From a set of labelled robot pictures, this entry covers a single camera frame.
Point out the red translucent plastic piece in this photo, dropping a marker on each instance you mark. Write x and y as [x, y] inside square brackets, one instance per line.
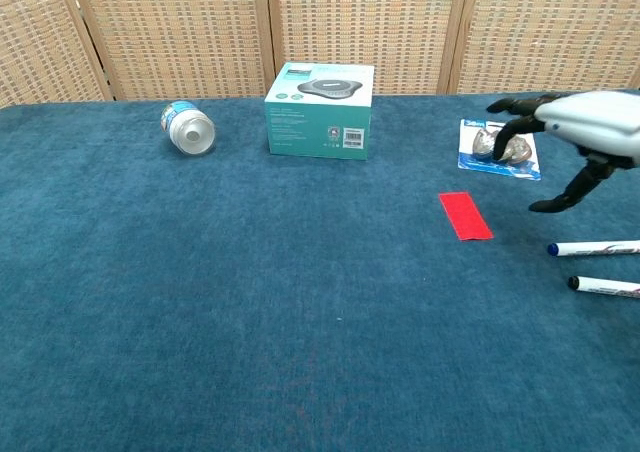
[465, 215]

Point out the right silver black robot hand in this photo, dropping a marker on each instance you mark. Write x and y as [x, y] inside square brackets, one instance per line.
[585, 119]

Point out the blue capped white marker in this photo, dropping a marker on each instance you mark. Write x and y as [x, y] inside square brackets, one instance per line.
[595, 248]

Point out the teal speakerphone box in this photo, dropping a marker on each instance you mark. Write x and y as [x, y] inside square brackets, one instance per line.
[320, 117]

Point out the woven folding screen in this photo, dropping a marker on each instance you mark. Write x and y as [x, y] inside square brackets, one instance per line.
[320, 32]

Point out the blue table cloth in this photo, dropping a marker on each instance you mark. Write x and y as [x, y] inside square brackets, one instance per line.
[250, 297]

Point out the black capped white marker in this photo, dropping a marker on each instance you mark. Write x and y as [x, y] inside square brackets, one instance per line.
[605, 286]

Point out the clear plastic jar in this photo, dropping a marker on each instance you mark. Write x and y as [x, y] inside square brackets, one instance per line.
[189, 128]

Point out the blister pack with metal parts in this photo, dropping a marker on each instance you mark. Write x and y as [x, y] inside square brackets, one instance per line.
[520, 162]

